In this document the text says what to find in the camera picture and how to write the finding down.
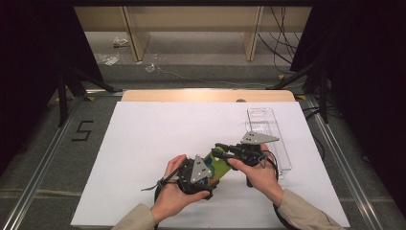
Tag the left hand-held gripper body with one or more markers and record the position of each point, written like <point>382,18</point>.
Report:
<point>191,185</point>

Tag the person's right hand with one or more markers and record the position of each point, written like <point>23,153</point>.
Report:
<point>263,180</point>

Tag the person's left hand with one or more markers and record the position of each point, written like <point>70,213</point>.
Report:
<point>170,201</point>

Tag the clear plastic tray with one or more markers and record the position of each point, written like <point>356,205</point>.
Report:
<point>263,123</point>

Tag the crumpled clear plastic wrapper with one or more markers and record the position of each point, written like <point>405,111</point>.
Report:
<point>108,59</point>
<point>120,41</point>
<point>150,67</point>

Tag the white table sheet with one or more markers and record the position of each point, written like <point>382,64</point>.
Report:
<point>143,134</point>

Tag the dark curtain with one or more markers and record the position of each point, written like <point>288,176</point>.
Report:
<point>367,80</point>
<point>28,64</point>

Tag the black metal stand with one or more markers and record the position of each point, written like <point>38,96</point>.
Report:
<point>63,96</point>
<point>322,96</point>

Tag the wooden shelf unit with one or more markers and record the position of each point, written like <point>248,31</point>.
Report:
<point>191,19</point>

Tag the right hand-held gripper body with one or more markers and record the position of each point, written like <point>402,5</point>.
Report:
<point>252,153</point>

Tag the metal floor rail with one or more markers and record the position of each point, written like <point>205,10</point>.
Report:
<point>35,179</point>
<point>351,159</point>

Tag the wooden table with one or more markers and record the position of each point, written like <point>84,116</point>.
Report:
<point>191,96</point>

